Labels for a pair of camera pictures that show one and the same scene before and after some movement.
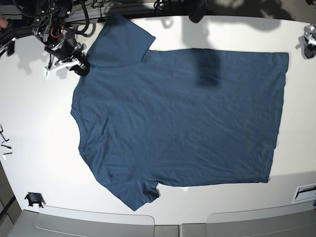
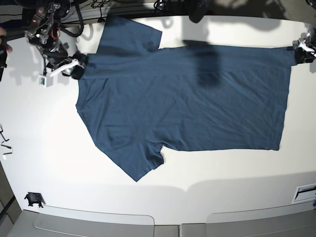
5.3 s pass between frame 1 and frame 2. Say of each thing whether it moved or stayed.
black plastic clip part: stayed
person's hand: moved
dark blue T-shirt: moved
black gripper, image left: moved
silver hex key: stayed
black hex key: stayed
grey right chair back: stayed
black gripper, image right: moved
